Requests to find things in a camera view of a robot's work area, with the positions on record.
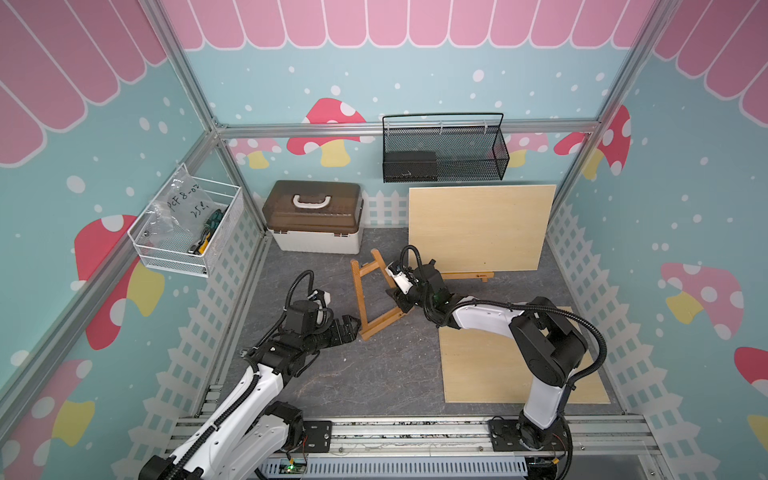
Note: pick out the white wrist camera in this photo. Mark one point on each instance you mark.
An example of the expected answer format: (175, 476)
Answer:
(401, 276)
(321, 299)

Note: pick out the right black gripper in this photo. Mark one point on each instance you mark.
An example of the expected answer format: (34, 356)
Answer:
(397, 301)

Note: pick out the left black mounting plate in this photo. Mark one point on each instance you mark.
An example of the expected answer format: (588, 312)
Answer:
(309, 437)

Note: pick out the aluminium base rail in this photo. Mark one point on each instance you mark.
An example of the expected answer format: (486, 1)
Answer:
(601, 447)

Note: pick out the black mesh wall basket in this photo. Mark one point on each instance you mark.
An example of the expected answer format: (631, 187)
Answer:
(469, 146)

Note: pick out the wooden easel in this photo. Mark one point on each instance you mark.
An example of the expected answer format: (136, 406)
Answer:
(377, 310)
(482, 276)

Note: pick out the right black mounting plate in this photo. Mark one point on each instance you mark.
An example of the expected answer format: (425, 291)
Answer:
(507, 435)

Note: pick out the white wire wall basket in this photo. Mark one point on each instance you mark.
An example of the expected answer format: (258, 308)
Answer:
(172, 256)

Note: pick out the brown lid storage box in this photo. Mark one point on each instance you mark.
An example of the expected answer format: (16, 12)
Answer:
(315, 217)

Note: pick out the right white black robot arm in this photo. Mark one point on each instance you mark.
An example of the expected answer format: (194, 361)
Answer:
(558, 347)

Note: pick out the black mounting plate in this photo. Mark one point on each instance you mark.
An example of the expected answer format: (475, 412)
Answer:
(309, 437)
(507, 435)

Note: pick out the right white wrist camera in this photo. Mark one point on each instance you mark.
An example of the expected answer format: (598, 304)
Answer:
(401, 276)

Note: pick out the black box in basket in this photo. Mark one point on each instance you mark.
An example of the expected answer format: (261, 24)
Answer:
(410, 166)

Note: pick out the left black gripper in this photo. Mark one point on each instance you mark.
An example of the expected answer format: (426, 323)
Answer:
(348, 336)

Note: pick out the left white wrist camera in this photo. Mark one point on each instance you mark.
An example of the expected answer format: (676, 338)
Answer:
(321, 299)

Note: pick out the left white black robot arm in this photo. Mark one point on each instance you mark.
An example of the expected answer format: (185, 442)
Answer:
(251, 423)

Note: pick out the plywood board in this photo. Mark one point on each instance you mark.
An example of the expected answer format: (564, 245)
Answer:
(497, 228)
(482, 363)

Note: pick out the green circuit board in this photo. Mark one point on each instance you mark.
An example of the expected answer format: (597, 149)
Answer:
(292, 467)

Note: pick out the clear plastic labelled bag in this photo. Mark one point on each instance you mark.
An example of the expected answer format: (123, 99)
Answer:
(179, 210)

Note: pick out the green yellow screwdriver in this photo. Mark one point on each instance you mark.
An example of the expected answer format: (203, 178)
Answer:
(210, 226)

